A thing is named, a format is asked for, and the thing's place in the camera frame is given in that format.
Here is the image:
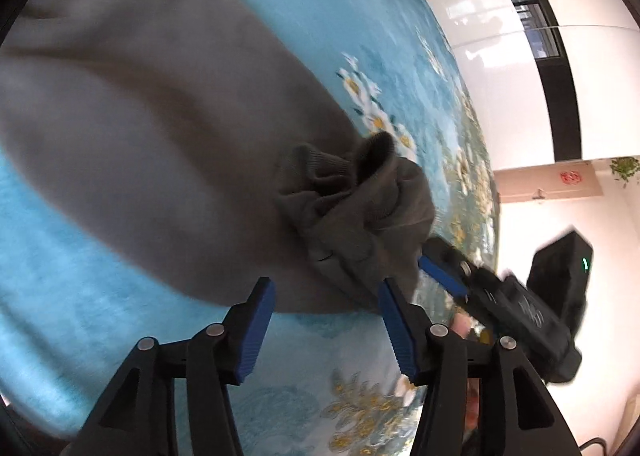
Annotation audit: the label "grey fleece trousers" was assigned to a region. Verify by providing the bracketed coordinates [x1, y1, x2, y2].
[1, 0, 435, 313]

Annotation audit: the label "person's right hand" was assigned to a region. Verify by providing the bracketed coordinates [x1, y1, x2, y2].
[449, 312, 504, 443]

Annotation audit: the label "pink door with red sign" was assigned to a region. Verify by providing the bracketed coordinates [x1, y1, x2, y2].
[494, 161, 603, 204]

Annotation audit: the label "green potted plant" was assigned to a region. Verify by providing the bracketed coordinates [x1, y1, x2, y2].
[608, 156, 640, 187]

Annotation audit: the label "dark window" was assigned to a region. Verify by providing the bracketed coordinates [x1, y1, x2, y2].
[511, 0, 562, 60]

